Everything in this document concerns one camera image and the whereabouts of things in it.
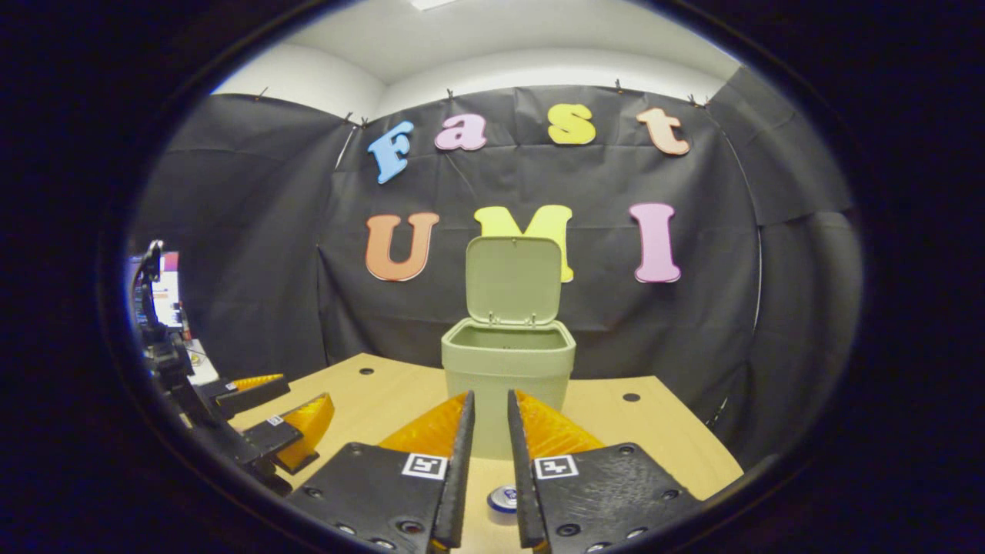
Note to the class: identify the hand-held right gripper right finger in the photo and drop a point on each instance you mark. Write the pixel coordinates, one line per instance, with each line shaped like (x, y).
(522, 477)

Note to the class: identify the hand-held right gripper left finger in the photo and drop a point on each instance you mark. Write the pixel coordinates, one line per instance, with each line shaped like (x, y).
(460, 477)

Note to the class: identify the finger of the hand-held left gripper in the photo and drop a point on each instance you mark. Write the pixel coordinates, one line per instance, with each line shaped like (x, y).
(254, 396)
(308, 431)

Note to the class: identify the blue pop can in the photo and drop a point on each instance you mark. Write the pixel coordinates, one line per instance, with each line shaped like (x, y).
(504, 498)

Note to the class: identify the green desktop garbage bin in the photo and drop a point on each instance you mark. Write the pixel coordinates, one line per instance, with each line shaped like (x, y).
(508, 369)

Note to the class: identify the wooden desktop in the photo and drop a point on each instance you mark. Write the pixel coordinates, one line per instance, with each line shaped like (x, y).
(369, 400)

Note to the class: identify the white side table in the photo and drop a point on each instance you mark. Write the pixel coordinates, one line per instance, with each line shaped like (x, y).
(202, 369)

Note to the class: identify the computer monitor screen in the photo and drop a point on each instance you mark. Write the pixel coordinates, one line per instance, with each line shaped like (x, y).
(165, 300)

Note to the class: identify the black backdrop cloth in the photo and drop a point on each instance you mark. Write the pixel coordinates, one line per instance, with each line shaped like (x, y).
(654, 346)

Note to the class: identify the large ceiling light panel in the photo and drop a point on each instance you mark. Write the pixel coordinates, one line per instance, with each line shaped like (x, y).
(432, 4)

